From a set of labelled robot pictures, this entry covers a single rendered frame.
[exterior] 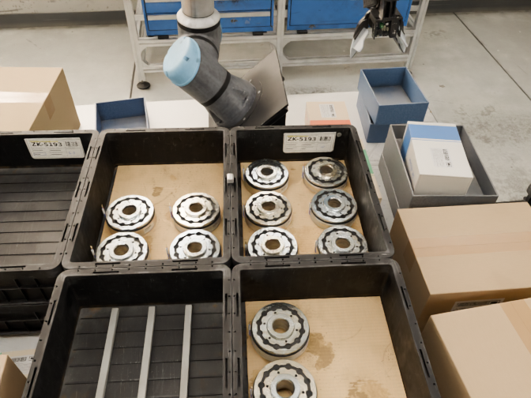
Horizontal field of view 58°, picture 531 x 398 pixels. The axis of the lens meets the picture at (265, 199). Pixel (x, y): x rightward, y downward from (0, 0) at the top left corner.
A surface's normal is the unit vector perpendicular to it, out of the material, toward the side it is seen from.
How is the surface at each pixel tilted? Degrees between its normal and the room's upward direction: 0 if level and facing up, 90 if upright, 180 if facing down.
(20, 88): 0
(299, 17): 90
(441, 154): 0
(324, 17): 90
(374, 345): 0
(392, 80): 90
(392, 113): 90
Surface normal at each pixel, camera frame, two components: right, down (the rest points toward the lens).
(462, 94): 0.02, -0.70
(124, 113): 0.25, 0.70
